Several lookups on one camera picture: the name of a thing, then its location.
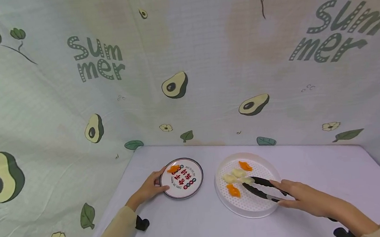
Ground person's right hand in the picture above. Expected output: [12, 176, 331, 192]
[269, 173, 345, 224]

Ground person's left hand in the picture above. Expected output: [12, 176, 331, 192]
[123, 166, 173, 213]

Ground round printed white plate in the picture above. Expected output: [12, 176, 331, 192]
[158, 156, 206, 202]

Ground round white perforated tray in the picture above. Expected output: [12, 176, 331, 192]
[212, 149, 286, 223]

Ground person's right forearm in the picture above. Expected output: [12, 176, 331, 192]
[332, 195, 380, 237]

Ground black tongs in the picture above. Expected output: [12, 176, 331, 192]
[240, 172, 290, 206]

